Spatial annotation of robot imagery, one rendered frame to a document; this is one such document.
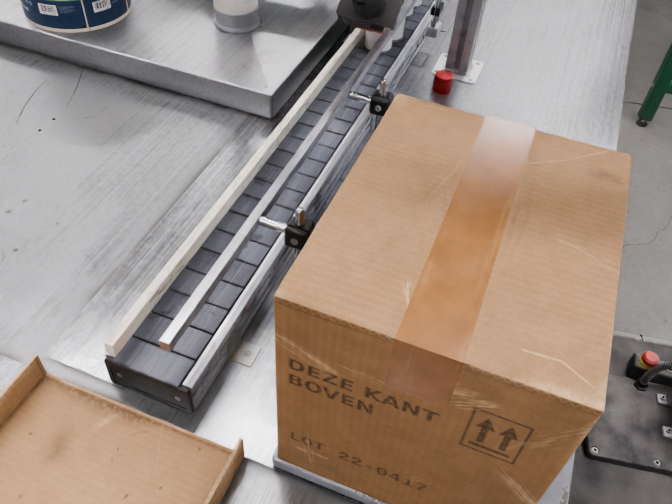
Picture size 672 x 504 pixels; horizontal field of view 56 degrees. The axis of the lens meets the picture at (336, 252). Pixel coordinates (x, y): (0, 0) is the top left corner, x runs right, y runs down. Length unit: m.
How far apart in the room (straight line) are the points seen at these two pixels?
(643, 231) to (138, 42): 1.79
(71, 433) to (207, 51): 0.74
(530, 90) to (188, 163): 0.67
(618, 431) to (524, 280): 1.06
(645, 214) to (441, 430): 2.04
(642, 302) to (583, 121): 1.03
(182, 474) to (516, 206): 0.43
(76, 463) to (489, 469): 0.42
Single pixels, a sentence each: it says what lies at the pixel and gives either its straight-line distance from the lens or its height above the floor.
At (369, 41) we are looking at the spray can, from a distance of 1.24.
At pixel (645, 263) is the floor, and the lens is 2.32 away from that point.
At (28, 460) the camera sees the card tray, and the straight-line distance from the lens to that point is 0.77.
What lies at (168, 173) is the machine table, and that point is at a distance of 1.03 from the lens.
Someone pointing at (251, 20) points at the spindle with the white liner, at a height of 0.90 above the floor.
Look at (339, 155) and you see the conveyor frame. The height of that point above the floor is 0.88.
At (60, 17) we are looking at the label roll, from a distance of 1.33.
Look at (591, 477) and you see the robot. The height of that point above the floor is 0.24.
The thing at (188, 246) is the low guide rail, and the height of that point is 0.92.
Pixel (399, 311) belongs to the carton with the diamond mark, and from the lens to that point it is 0.46.
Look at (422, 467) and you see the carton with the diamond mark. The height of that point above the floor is 0.95.
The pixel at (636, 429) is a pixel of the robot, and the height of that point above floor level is 0.26.
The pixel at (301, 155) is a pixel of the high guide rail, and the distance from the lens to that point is 0.84.
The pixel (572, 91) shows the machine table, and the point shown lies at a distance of 1.34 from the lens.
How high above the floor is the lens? 1.48
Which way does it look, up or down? 47 degrees down
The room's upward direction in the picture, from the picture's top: 5 degrees clockwise
